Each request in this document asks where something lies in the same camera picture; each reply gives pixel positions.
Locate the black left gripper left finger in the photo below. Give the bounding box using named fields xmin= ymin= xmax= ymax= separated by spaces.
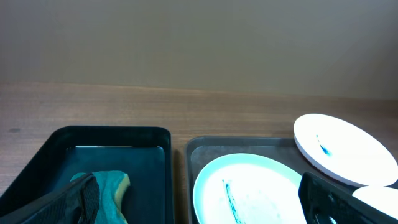
xmin=1 ymin=173 xmax=100 ymax=224

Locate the white plate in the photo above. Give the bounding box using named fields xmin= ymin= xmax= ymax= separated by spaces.
xmin=192 ymin=153 xmax=306 ymax=223
xmin=352 ymin=186 xmax=398 ymax=219
xmin=294 ymin=114 xmax=397 ymax=187

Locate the black water tub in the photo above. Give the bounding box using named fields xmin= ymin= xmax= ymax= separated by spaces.
xmin=1 ymin=126 xmax=174 ymax=223

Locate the green yellow sponge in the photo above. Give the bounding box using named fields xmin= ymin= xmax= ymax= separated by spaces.
xmin=70 ymin=170 xmax=131 ymax=224

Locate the dark grey serving tray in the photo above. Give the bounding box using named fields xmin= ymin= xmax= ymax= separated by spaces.
xmin=184 ymin=136 xmax=357 ymax=224

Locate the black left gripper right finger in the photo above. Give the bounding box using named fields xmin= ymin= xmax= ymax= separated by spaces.
xmin=298 ymin=172 xmax=397 ymax=224

